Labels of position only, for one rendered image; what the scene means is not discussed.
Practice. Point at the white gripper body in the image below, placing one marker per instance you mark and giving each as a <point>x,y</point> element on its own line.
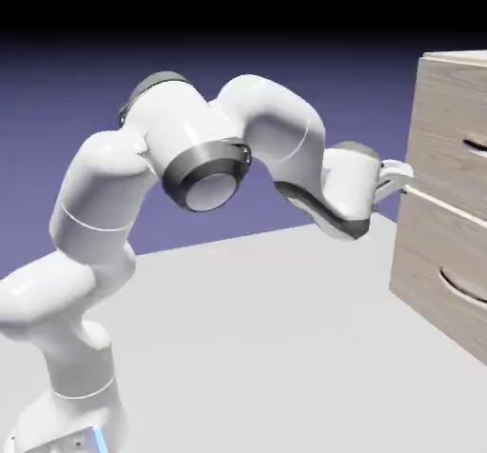
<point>395,173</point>

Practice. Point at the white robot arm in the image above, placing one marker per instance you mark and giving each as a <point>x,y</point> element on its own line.
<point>190,129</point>

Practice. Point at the light wood cabinet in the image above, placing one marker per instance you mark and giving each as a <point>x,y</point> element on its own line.
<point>445,194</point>

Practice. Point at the large light wood drawer front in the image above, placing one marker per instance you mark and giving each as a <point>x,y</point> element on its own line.
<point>441,125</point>

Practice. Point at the small light wood drawer front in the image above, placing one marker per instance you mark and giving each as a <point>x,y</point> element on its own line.
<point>430,270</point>

